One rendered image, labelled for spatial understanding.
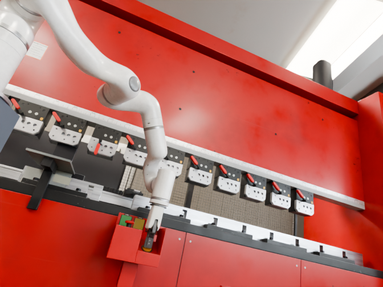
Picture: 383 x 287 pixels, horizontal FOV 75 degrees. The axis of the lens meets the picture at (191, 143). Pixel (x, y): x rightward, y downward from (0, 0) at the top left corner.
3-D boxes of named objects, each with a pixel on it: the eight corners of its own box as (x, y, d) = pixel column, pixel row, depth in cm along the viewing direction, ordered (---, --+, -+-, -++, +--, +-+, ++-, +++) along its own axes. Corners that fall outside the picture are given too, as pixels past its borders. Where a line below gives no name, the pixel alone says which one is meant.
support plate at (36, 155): (25, 150, 104) (26, 147, 104) (37, 164, 127) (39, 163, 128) (69, 162, 108) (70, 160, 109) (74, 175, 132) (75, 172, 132)
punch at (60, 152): (50, 159, 131) (57, 142, 134) (51, 159, 132) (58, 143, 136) (70, 164, 133) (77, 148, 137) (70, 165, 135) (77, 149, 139)
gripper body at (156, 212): (149, 201, 113) (142, 227, 110) (152, 201, 104) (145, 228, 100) (164, 205, 115) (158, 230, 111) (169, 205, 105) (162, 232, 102)
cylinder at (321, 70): (322, 92, 229) (321, 54, 248) (303, 104, 250) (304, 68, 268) (349, 104, 236) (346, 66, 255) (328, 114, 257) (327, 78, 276)
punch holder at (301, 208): (296, 210, 169) (297, 187, 176) (288, 212, 177) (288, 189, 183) (314, 216, 173) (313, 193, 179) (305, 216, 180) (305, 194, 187)
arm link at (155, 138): (132, 132, 117) (143, 195, 118) (150, 127, 105) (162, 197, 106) (148, 130, 123) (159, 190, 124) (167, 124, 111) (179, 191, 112)
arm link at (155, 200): (149, 197, 113) (147, 203, 112) (152, 196, 105) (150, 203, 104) (167, 201, 115) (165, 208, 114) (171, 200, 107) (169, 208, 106)
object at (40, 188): (20, 205, 99) (44, 156, 107) (29, 208, 112) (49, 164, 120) (31, 208, 100) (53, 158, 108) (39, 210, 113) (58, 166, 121)
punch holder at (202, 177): (187, 179, 150) (192, 154, 156) (183, 181, 157) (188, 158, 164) (210, 185, 153) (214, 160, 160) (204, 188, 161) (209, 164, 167)
